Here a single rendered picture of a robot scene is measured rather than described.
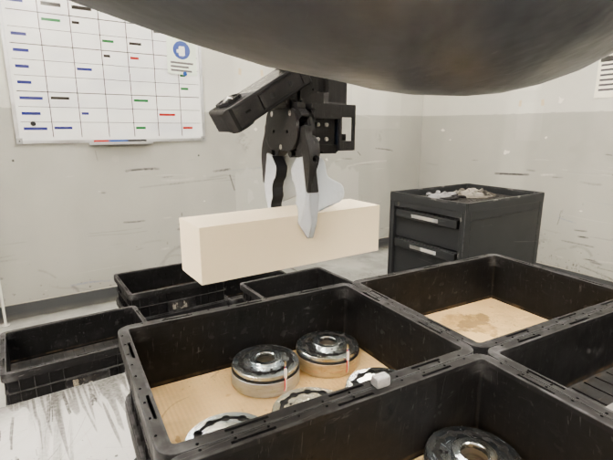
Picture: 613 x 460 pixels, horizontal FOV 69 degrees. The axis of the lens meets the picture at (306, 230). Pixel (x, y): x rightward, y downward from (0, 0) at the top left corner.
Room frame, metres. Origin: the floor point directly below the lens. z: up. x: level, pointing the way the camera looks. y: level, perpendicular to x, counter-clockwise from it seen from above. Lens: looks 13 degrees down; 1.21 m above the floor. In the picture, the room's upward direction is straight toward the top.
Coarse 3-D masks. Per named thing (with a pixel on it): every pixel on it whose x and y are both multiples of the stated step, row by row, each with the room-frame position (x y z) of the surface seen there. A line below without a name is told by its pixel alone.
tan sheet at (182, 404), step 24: (360, 360) 0.68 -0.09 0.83; (168, 384) 0.60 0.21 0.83; (192, 384) 0.60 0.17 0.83; (216, 384) 0.60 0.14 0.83; (312, 384) 0.60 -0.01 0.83; (336, 384) 0.60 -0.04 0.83; (168, 408) 0.54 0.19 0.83; (192, 408) 0.54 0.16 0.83; (216, 408) 0.54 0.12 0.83; (240, 408) 0.54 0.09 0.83; (264, 408) 0.54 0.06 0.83; (168, 432) 0.50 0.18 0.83
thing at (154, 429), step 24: (312, 288) 0.74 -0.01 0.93; (336, 288) 0.75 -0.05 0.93; (360, 288) 0.74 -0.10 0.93; (192, 312) 0.64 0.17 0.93; (216, 312) 0.65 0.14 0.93; (120, 336) 0.56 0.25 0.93; (432, 360) 0.50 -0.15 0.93; (144, 384) 0.44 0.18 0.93; (360, 384) 0.44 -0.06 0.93; (144, 408) 0.40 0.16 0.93; (288, 408) 0.40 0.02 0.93; (312, 408) 0.40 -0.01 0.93; (144, 432) 0.40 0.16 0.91; (216, 432) 0.36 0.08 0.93; (240, 432) 0.36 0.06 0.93; (168, 456) 0.34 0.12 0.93
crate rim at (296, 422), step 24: (456, 360) 0.50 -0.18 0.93; (480, 360) 0.50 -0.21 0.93; (408, 384) 0.44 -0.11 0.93; (528, 384) 0.45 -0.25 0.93; (336, 408) 0.40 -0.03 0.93; (576, 408) 0.40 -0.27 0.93; (264, 432) 0.37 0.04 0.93; (288, 432) 0.37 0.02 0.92; (192, 456) 0.33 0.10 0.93; (216, 456) 0.34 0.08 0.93
